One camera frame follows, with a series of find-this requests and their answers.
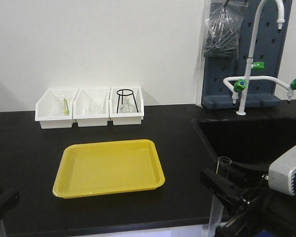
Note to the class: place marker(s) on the clear glass beaker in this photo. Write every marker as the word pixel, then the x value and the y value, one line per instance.
pixel 95 109

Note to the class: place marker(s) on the black wire tripod stand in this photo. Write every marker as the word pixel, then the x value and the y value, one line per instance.
pixel 123 93

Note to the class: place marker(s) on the middle white storage bin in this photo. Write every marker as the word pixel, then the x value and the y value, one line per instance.
pixel 89 96

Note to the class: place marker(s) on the right white storage bin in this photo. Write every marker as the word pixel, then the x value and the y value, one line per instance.
pixel 127 118

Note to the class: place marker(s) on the white storage bin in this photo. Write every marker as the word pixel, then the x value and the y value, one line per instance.
pixel 89 96
pixel 127 118
pixel 45 109

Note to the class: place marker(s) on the black sink basin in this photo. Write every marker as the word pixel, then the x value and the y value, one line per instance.
pixel 247 140

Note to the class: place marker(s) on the left white storage bin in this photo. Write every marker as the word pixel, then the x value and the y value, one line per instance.
pixel 45 109

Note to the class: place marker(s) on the white lab faucet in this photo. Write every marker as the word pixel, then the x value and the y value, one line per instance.
pixel 239 85

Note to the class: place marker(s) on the glass funnel green stick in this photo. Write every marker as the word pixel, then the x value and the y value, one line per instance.
pixel 62 105

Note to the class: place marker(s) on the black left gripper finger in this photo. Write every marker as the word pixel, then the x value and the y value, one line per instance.
pixel 8 200

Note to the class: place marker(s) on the clear plastic bag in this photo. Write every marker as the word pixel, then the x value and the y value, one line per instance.
pixel 224 25

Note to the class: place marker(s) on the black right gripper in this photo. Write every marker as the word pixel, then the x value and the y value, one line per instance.
pixel 252 210

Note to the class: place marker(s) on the glass alcohol lamp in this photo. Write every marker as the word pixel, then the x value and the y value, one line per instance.
pixel 126 106

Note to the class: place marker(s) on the yellow plastic tray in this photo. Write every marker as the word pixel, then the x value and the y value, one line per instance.
pixel 105 168

